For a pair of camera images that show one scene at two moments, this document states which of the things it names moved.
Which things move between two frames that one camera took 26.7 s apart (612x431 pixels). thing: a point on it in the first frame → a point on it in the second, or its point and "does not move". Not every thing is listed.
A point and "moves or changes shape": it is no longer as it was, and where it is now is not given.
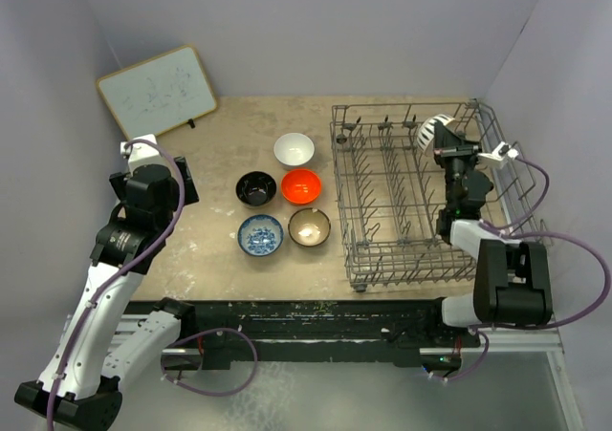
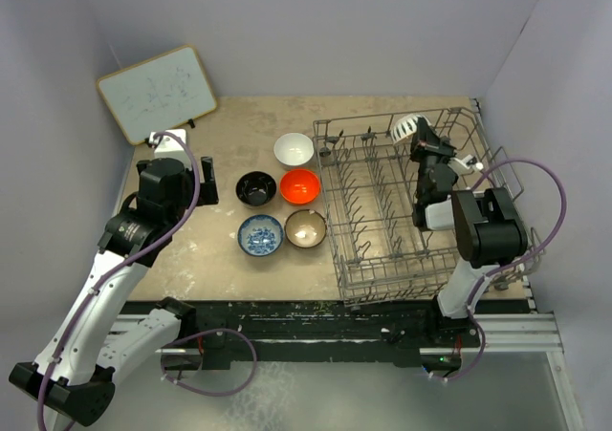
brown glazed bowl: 309,226 does not move
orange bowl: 301,186 does not move
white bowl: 294,149 does not move
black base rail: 338,330 does not move
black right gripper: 449,146 → 425,144
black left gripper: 117,181 → 207,194
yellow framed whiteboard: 155,95 does not move
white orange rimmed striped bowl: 426,134 moves or changes shape
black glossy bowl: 255,188 does not move
